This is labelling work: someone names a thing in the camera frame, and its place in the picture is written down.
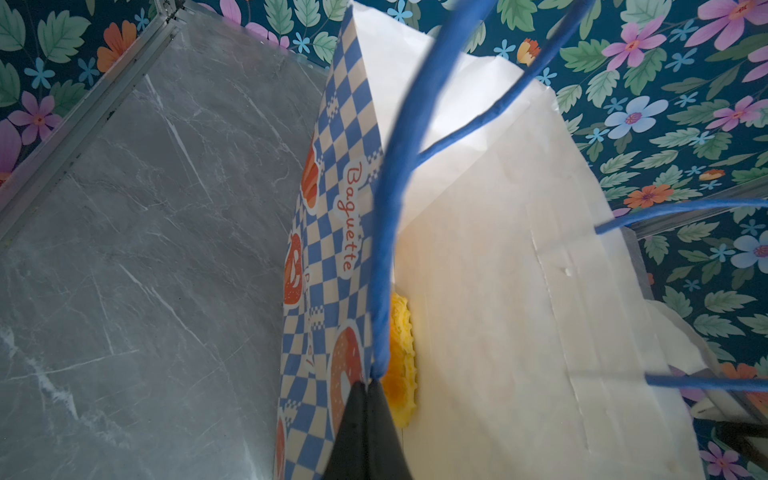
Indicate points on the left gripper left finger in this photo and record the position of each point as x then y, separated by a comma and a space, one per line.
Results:
348, 457

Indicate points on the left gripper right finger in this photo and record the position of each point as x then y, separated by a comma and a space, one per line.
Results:
384, 457

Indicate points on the croissant shaped fake bread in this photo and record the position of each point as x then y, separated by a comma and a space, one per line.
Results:
400, 382

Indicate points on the blue checkered paper bag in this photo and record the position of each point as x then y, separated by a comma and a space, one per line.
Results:
452, 181

